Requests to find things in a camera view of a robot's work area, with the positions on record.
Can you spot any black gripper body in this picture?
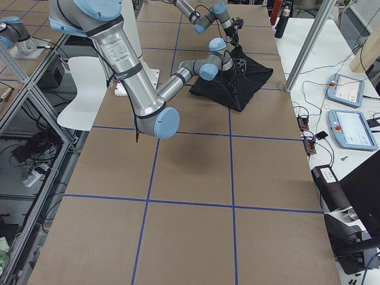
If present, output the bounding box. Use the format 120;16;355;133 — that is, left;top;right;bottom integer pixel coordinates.
227;26;239;45
227;58;247;80

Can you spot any black printed t-shirt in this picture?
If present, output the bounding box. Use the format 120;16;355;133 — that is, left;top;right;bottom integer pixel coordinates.
189;46;273;112

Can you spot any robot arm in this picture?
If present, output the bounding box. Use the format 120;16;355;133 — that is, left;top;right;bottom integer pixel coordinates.
173;0;243;46
49;1;236;139

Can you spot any black steel-capped water bottle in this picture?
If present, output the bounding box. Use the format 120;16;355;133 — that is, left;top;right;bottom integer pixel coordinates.
274;11;289;39

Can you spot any yellow-green labelled bottle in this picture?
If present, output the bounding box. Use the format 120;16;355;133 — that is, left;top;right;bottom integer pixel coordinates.
281;1;292;18

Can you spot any left orange-port hub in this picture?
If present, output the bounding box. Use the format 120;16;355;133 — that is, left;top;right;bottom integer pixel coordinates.
296;116;310;131

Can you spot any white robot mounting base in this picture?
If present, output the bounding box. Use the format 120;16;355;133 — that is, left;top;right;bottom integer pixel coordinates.
114;0;160;97

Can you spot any left teach pendant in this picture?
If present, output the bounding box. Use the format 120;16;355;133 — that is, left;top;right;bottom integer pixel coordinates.
327;74;365;108

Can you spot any teach pendant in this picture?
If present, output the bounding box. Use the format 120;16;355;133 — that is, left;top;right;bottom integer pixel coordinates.
327;74;365;108
328;109;378;151

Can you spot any right teach pendant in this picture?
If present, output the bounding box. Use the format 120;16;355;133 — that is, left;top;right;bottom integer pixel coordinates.
328;109;378;151

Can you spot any brown paper table cover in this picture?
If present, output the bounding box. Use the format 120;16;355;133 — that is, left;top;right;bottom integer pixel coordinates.
29;5;340;284

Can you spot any white plastic chair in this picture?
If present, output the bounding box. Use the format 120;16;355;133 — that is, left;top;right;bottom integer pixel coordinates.
57;56;107;131

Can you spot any black monitor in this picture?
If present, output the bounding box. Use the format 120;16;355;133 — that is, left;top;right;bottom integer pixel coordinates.
340;151;380;237

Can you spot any white power strip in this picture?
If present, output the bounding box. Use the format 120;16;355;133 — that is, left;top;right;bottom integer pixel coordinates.
23;165;48;188

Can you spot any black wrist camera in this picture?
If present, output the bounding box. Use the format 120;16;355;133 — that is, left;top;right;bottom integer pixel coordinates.
232;18;244;30

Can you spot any aluminium frame post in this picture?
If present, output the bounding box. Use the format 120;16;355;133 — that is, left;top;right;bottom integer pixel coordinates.
284;0;336;93

